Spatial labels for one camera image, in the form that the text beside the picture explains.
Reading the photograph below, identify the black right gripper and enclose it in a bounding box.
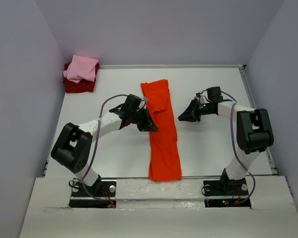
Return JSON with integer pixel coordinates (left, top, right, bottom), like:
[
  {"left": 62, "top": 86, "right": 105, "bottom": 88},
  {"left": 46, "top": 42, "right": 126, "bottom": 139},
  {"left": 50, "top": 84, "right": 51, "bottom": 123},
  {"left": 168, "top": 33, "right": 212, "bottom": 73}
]
[{"left": 177, "top": 98, "right": 213, "bottom": 122}]

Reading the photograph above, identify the dark red folded t shirt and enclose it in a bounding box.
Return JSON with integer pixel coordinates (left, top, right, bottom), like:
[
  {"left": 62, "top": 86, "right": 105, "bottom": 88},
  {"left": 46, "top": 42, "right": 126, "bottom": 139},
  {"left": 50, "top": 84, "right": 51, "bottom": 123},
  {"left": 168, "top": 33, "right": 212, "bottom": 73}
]
[{"left": 63, "top": 63, "right": 99, "bottom": 93}]

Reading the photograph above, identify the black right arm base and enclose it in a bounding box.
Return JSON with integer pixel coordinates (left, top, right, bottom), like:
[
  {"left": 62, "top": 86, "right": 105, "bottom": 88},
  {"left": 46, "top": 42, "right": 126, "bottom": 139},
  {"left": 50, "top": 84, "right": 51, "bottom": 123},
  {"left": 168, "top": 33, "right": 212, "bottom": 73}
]
[{"left": 201, "top": 179, "right": 251, "bottom": 208}]

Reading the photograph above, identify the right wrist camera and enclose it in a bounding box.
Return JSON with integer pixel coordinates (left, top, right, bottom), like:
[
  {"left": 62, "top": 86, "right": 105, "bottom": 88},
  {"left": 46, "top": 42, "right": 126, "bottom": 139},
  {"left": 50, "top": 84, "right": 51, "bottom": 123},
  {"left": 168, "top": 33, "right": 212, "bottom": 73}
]
[{"left": 195, "top": 92, "right": 210, "bottom": 104}]

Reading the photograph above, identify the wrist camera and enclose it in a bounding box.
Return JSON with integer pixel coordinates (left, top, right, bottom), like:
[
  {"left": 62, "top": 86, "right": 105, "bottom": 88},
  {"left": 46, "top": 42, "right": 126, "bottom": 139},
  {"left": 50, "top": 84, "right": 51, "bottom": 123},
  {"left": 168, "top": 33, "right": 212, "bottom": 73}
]
[
  {"left": 195, "top": 92, "right": 210, "bottom": 104},
  {"left": 139, "top": 97, "right": 148, "bottom": 109}
]

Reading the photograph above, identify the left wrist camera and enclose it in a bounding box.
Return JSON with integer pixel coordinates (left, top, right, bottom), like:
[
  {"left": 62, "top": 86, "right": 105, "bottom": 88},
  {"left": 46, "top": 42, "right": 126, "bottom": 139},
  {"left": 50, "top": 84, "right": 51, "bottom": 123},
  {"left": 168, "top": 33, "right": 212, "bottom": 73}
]
[{"left": 139, "top": 97, "right": 148, "bottom": 109}]

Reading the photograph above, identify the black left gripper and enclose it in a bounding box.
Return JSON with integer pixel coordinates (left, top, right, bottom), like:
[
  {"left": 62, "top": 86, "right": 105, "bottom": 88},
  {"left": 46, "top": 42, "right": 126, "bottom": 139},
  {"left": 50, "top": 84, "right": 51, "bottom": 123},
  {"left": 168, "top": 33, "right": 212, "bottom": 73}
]
[{"left": 130, "top": 107, "right": 158, "bottom": 132}]

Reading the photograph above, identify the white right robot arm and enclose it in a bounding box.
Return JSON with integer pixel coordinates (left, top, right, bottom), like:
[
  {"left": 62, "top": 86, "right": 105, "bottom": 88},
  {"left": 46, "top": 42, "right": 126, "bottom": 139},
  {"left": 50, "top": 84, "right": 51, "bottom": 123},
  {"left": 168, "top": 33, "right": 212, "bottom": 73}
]
[{"left": 178, "top": 86, "right": 274, "bottom": 197}]

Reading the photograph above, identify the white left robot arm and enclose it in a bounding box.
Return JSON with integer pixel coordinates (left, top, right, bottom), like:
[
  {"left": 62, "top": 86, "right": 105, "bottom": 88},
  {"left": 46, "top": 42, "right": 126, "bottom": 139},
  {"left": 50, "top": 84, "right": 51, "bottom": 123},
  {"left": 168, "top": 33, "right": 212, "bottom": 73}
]
[{"left": 51, "top": 94, "right": 158, "bottom": 198}]

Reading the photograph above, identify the orange t shirt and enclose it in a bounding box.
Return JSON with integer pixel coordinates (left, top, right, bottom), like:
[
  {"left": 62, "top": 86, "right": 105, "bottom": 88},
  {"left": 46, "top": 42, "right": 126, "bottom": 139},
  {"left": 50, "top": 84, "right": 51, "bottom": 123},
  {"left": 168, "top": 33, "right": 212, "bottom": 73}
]
[{"left": 141, "top": 79, "right": 182, "bottom": 182}]

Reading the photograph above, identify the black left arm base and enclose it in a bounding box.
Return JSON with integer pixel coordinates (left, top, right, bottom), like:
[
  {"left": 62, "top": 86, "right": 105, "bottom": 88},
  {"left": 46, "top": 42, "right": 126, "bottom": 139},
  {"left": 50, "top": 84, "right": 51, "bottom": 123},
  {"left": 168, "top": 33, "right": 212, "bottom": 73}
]
[{"left": 68, "top": 179, "right": 117, "bottom": 209}]

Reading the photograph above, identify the pink folded t shirt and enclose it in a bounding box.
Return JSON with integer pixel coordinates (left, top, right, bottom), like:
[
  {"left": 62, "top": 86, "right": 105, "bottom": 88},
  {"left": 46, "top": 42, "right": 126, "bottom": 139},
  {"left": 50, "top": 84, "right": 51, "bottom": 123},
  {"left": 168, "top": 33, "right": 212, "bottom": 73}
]
[{"left": 63, "top": 55, "right": 99, "bottom": 84}]

